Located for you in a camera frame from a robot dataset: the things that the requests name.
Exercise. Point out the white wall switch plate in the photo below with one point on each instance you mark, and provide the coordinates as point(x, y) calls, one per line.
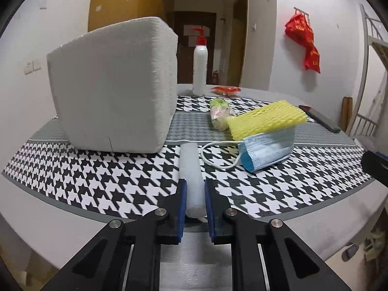
point(42, 4)

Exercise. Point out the black smartphone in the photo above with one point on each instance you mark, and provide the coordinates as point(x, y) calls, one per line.
point(321, 119)

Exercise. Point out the dark slipper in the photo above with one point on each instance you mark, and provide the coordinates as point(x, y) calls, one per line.
point(350, 252)

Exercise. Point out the yellow foam net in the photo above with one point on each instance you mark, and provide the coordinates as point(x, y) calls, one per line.
point(263, 118)

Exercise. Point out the white pump bottle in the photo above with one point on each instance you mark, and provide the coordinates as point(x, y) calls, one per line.
point(200, 69)

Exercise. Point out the blue face mask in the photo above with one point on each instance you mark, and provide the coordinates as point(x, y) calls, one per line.
point(266, 148)

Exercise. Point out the metal wall hook rack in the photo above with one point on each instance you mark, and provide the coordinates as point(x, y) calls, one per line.
point(301, 11)

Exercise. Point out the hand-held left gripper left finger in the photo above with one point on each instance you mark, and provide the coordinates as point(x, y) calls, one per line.
point(182, 209)

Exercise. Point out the red snack packet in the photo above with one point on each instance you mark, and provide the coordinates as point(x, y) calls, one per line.
point(225, 90)

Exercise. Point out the white foam box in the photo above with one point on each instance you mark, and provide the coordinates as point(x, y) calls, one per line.
point(112, 88)

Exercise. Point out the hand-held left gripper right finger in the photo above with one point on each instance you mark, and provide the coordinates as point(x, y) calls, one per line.
point(209, 209)

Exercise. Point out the white foam tube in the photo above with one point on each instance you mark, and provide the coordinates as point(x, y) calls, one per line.
point(191, 169)

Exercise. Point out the light wooden door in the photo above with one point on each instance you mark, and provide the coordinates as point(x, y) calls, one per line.
point(238, 51)

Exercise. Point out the houndstooth table runner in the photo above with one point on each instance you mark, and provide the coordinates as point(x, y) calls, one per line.
point(106, 182)

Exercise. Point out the green pink printed packet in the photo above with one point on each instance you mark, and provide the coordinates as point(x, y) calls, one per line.
point(219, 115)

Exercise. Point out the white paper notice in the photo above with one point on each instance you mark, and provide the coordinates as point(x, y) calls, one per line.
point(207, 30)
point(188, 29)
point(191, 40)

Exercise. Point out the metal bunk bed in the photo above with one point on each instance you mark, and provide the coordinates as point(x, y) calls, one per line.
point(368, 45)

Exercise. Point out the dark brown door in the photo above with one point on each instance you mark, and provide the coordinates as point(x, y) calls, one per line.
point(185, 66)

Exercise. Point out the wooden board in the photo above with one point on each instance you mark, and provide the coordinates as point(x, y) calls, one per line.
point(347, 113)

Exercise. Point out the red plastic bag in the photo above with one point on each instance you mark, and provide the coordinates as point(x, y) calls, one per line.
point(298, 30)
point(312, 59)

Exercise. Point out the wooden wardrobe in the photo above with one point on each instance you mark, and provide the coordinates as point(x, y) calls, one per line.
point(121, 0)

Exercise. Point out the white wall socket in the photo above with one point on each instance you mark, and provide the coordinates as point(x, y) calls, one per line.
point(36, 64)
point(28, 67)

